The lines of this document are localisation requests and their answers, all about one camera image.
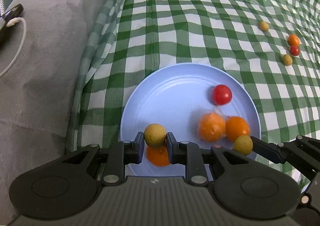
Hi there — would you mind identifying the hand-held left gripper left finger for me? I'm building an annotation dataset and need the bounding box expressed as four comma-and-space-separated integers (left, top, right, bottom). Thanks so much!
61, 131, 145, 186

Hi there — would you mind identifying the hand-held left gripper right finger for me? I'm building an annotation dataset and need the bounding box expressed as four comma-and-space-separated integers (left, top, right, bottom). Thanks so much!
167, 132, 250, 185

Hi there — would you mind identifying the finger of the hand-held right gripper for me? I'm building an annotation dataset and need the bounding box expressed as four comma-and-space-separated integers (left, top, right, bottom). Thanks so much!
251, 135, 320, 174
300, 173, 320, 210

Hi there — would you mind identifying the small orange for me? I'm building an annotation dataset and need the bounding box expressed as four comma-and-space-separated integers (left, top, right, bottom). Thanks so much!
146, 145, 171, 167
226, 116, 250, 143
198, 112, 227, 142
287, 34, 300, 46

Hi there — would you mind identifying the light blue plate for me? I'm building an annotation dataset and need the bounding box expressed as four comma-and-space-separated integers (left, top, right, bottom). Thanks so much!
120, 63, 262, 179

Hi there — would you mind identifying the grey covered cushion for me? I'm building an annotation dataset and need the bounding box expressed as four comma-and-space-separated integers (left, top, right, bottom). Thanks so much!
0, 0, 118, 218

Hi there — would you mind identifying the green white checkered cloth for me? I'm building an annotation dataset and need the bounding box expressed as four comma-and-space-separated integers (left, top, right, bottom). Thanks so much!
65, 0, 320, 185

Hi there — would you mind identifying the black smartphone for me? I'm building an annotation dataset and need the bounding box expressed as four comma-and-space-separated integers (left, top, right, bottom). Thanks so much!
0, 3, 24, 46

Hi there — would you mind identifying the white charging cable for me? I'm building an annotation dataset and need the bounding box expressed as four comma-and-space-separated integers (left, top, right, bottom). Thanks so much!
0, 17, 27, 78

